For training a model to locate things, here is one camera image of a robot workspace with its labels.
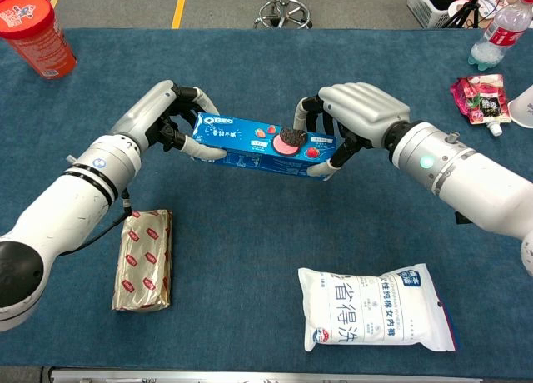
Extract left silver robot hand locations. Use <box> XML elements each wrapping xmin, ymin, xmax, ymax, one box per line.
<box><xmin>108</xmin><ymin>79</ymin><xmax>228</xmax><ymax>162</ymax></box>

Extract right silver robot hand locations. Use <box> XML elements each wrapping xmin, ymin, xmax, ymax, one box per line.
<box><xmin>293</xmin><ymin>82</ymin><xmax>412</xmax><ymax>180</ymax></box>

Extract blue Oreo cookie box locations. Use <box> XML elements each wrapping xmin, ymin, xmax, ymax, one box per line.
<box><xmin>192</xmin><ymin>112</ymin><xmax>341</xmax><ymax>182</ymax></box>

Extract red cylindrical canister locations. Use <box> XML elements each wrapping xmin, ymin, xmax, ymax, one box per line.
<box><xmin>0</xmin><ymin>0</ymin><xmax>78</xmax><ymax>81</ymax></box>

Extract gold foil snack pack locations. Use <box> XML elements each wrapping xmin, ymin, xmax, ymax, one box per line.
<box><xmin>111</xmin><ymin>209</ymin><xmax>174</xmax><ymax>313</ymax></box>

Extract pink jelly drink pouch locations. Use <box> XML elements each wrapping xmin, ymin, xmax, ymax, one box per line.
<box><xmin>449</xmin><ymin>73</ymin><xmax>512</xmax><ymax>137</ymax></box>

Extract white plastic basket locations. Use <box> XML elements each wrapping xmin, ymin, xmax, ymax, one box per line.
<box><xmin>406</xmin><ymin>0</ymin><xmax>459</xmax><ymax>29</ymax></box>

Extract chrome stool base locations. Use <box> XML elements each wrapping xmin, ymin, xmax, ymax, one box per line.
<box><xmin>254</xmin><ymin>0</ymin><xmax>314</xmax><ymax>30</ymax></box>

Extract black tripod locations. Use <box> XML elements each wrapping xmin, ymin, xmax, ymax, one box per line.
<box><xmin>441</xmin><ymin>0</ymin><xmax>492</xmax><ymax>29</ymax></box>

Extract clear plastic bottle red label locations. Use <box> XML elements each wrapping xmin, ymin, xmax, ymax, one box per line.
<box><xmin>467</xmin><ymin>0</ymin><xmax>533</xmax><ymax>72</ymax></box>

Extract blue table cloth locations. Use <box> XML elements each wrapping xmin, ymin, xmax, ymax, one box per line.
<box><xmin>0</xmin><ymin>27</ymin><xmax>533</xmax><ymax>378</ymax></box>

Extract white paper cup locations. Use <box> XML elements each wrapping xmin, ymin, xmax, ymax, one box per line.
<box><xmin>506</xmin><ymin>85</ymin><xmax>533</xmax><ymax>129</ymax></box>

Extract white plastic bag blue print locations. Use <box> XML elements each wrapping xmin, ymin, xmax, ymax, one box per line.
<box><xmin>297</xmin><ymin>262</ymin><xmax>458</xmax><ymax>353</ymax></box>

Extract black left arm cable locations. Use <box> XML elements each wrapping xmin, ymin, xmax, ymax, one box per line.
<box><xmin>78</xmin><ymin>187</ymin><xmax>133</xmax><ymax>251</ymax></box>

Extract aluminium frame rail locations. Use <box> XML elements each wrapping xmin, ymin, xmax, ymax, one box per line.
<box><xmin>48</xmin><ymin>368</ymin><xmax>484</xmax><ymax>383</ymax></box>

